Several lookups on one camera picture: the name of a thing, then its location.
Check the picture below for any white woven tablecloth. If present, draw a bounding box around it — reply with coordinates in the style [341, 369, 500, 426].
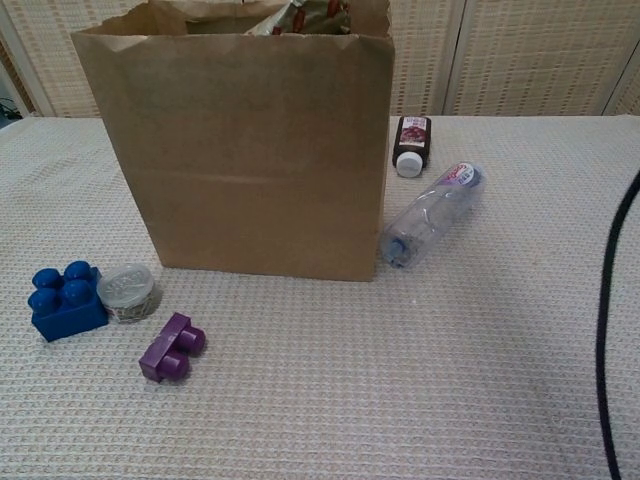
[0, 114, 640, 480]

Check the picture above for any bamboo folding screen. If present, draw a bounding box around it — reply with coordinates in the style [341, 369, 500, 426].
[0, 0, 640, 119]

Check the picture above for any clear plastic water bottle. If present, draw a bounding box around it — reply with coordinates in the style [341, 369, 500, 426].
[380, 160, 486, 269]

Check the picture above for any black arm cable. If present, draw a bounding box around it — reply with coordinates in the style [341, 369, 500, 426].
[595, 169, 640, 480]

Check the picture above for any brown paper shopping bag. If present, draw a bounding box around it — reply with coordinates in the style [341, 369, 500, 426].
[69, 0, 397, 283]

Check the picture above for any blue toy building brick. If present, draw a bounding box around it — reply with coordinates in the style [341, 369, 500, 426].
[27, 260, 109, 343]

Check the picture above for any gold foil snack packet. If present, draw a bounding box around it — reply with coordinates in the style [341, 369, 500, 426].
[247, 0, 354, 37]

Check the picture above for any purple toy building brick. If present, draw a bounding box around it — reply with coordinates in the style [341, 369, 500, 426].
[138, 312, 207, 383]

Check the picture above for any dark juice bottle white cap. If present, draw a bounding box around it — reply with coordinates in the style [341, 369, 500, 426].
[392, 115, 433, 178]

